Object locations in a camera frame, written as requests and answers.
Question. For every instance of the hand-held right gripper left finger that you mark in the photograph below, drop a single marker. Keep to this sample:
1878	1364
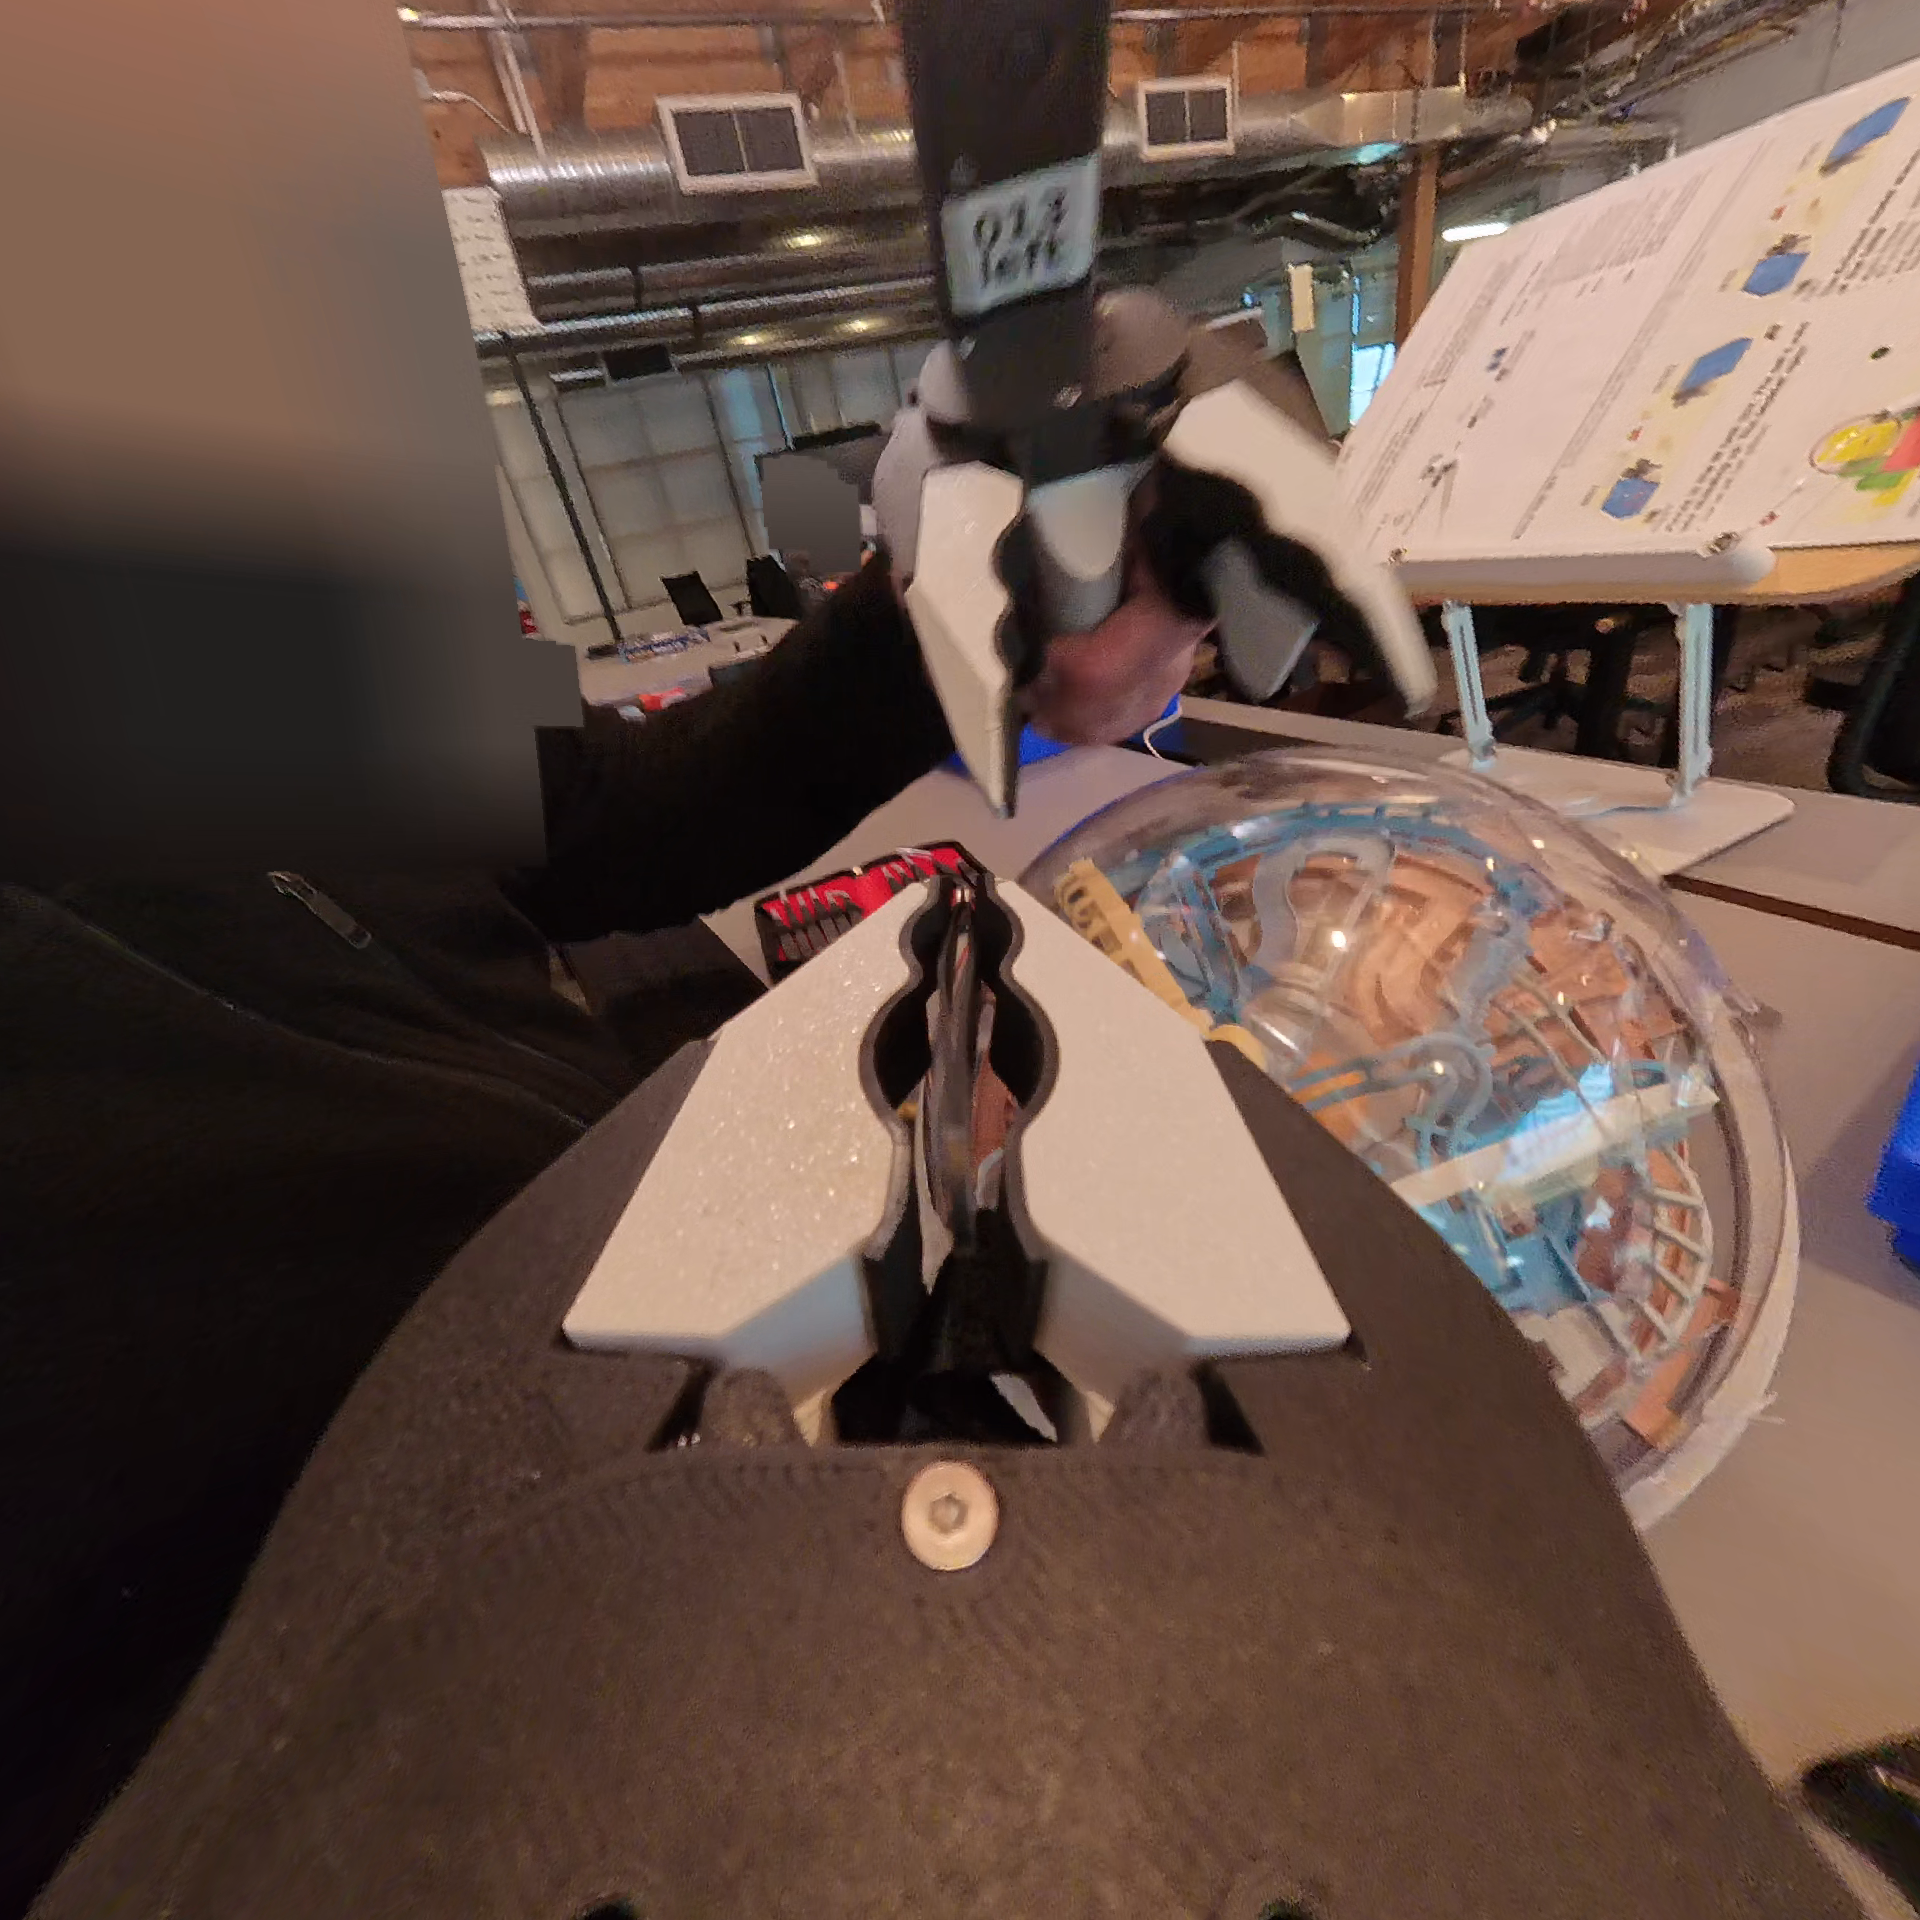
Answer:
734	1201

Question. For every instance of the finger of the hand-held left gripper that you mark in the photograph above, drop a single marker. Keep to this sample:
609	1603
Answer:
1276	465
961	629

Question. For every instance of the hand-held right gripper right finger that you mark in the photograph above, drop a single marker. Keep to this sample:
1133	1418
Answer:
1185	1201

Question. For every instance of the clear maze puzzle ball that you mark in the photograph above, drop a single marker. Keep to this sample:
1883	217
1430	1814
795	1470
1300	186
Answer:
1500	1125

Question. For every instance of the person's left hand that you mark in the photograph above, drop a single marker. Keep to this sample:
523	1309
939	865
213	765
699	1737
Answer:
1118	674

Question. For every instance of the red tweezers case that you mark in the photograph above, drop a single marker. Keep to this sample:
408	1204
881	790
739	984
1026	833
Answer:
819	907

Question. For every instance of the white ceiling vent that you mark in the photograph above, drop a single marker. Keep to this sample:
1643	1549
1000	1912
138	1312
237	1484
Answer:
1185	116
739	141

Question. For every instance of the printed instruction sheet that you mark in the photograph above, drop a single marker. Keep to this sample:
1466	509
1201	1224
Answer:
1620	374

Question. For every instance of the large blue storage bin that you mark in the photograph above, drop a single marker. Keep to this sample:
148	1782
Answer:
1898	1171

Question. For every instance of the silver air duct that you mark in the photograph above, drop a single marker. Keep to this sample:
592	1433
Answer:
1348	136

